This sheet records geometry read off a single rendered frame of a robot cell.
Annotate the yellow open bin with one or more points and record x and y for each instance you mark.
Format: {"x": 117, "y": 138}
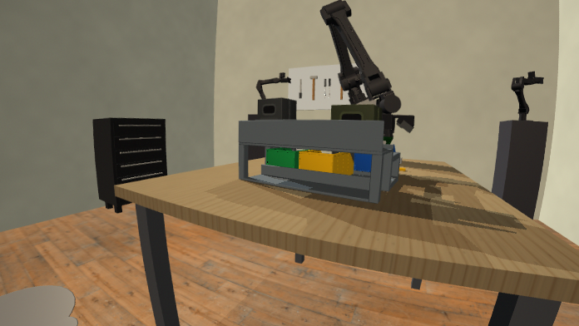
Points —
{"x": 339, "y": 163}

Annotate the blue bin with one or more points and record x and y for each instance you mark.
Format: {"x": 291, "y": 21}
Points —
{"x": 362, "y": 162}

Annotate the olive green tool case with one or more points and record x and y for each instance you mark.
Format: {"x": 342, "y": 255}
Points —
{"x": 356, "y": 112}

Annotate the green open bin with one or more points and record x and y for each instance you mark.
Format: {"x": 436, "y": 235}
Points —
{"x": 282, "y": 157}

